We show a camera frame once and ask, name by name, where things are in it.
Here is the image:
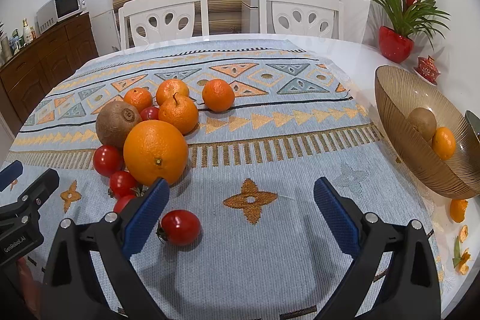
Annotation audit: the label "cherry tomato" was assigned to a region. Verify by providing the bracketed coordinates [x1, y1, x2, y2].
[108, 171, 139, 200]
[113, 194, 137, 214]
[156, 210, 202, 247]
[93, 145, 124, 177]
[140, 106, 159, 121]

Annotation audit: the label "small brown kiwi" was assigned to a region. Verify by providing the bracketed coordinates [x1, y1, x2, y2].
[95, 101, 142, 149]

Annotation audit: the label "large orange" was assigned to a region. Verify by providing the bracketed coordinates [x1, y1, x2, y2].
[123, 120, 188, 187]

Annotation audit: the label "small mandarin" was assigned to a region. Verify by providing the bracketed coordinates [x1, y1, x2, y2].
[124, 88, 153, 112]

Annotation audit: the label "stemmed mandarin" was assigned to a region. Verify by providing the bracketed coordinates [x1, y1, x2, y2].
[158, 93, 199, 135]

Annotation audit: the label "large brown kiwi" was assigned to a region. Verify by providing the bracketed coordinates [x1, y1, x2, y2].
[407, 107, 437, 141]

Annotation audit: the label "brown wooden sideboard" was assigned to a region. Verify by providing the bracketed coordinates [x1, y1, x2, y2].
[1, 12, 98, 135]

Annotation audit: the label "bottles on sideboard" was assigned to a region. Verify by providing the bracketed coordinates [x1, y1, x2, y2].
[1, 19, 36, 65]

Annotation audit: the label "amber glass bowl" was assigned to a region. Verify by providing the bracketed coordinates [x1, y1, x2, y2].
[375, 65, 479, 199]

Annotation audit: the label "patterned blue table runner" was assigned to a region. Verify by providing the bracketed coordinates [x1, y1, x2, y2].
[1, 39, 434, 319]

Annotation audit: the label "white microwave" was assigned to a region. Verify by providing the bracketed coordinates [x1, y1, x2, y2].
[37, 0, 86, 34]

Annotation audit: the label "red star ornament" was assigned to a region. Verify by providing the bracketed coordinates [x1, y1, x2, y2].
[413, 56, 441, 85]

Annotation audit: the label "left white chair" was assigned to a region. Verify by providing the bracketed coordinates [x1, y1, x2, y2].
[118, 0, 210, 50]

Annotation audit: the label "white chair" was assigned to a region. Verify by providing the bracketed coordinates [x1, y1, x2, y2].
[118, 0, 210, 50]
[259, 0, 344, 40]

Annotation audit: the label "red potted plant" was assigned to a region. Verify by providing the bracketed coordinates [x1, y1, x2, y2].
[368, 0, 450, 64]

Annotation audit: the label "right white chair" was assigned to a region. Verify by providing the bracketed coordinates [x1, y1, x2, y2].
[259, 0, 344, 40]

